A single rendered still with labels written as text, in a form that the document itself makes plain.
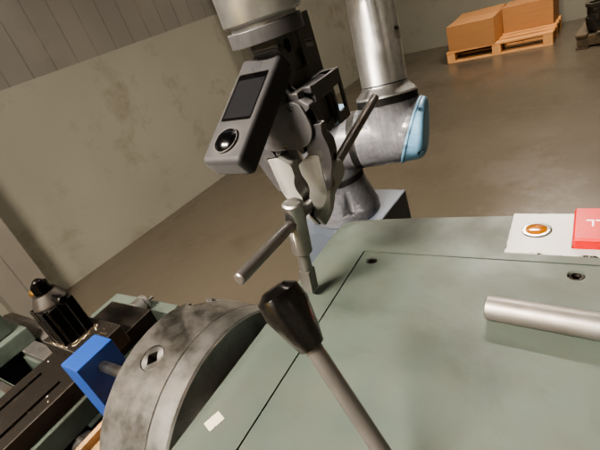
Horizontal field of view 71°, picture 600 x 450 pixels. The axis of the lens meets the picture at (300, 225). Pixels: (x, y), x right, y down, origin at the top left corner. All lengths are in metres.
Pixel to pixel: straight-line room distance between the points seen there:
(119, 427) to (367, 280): 0.34
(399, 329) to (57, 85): 3.94
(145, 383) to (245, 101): 0.35
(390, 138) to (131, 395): 0.58
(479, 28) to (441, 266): 6.21
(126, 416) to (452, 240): 0.43
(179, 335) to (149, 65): 4.18
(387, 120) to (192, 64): 4.24
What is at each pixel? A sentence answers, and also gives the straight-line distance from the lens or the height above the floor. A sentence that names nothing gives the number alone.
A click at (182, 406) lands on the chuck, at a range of 0.52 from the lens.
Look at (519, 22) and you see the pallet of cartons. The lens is 7.03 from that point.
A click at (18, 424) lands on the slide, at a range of 1.15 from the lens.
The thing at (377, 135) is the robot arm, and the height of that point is 1.28.
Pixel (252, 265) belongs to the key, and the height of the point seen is 1.36.
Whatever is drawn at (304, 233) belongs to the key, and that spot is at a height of 1.34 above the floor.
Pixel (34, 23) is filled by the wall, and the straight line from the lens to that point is 4.26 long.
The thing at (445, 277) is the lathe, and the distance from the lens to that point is 0.47.
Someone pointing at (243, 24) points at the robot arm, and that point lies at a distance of 0.40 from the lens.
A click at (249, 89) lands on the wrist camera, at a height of 1.49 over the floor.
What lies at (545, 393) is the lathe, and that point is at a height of 1.25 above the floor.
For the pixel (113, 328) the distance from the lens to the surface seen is 1.12.
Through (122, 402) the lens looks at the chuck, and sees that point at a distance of 0.58.
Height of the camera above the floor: 1.55
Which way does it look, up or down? 28 degrees down
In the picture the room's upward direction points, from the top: 20 degrees counter-clockwise
